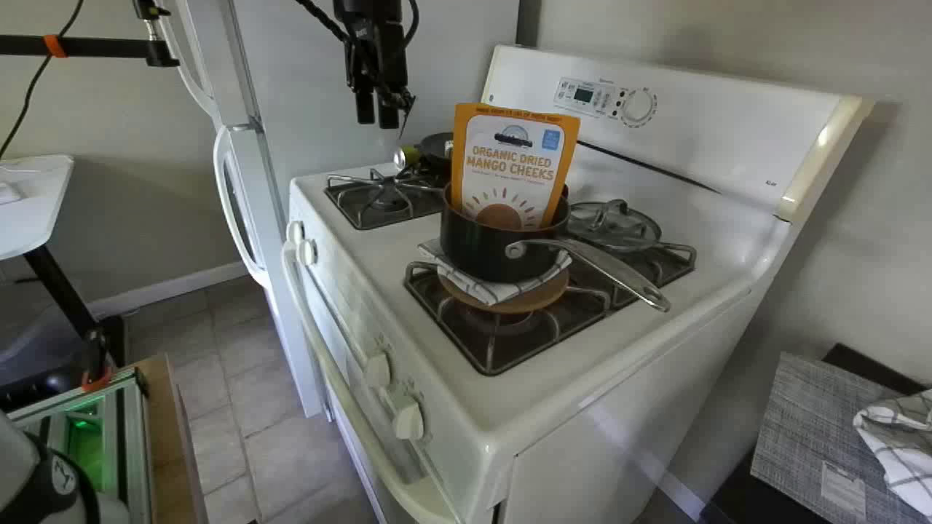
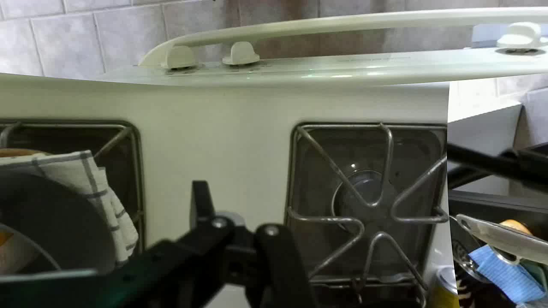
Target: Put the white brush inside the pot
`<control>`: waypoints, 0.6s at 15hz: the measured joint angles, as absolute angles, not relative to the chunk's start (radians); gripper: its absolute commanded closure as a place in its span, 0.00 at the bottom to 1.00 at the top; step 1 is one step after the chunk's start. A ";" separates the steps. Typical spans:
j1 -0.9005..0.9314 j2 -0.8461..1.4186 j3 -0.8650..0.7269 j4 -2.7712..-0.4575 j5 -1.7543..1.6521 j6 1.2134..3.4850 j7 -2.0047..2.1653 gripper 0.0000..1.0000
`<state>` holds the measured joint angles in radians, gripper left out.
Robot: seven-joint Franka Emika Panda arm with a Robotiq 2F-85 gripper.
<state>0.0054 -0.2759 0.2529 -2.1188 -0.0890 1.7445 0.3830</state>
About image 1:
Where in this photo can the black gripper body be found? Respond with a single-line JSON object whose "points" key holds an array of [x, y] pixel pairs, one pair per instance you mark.
{"points": [[375, 59]]}

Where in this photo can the white and black robot base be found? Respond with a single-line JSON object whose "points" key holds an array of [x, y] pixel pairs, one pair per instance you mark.
{"points": [[24, 476]]}

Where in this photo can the orange box in pot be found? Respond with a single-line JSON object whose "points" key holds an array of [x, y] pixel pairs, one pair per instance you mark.
{"points": [[511, 164]]}

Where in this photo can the white refrigerator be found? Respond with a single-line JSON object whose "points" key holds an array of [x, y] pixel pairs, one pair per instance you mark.
{"points": [[292, 96]]}

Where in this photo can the black burner grate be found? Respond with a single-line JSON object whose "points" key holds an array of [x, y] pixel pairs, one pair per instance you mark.
{"points": [[504, 343], [374, 206]]}

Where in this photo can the white stove knob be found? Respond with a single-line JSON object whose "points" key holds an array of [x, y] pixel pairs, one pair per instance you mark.
{"points": [[310, 250], [378, 367], [295, 234], [409, 419]]}

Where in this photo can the round wooden trivet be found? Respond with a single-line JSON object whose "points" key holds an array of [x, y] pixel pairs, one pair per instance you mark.
{"points": [[528, 302]]}

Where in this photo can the round glass lid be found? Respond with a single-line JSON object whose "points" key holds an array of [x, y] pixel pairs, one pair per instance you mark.
{"points": [[613, 222]]}

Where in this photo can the black boom pole orange tape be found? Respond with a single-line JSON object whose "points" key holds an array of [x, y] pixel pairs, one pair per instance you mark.
{"points": [[97, 43]]}

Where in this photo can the white gas stove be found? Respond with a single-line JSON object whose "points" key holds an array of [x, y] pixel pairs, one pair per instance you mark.
{"points": [[680, 126]]}

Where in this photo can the white table with black leg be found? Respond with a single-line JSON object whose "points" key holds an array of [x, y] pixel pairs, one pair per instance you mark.
{"points": [[29, 205]]}

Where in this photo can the wooden robot cart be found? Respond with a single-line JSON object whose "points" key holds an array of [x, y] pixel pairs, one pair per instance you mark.
{"points": [[169, 438]]}

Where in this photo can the black side table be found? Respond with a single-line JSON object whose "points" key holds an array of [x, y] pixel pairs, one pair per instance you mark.
{"points": [[737, 503]]}

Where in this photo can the gray woven mat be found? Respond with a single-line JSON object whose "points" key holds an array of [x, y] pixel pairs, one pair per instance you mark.
{"points": [[805, 438]]}

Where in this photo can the white checked towel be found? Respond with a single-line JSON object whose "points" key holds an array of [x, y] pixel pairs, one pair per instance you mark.
{"points": [[903, 438]]}

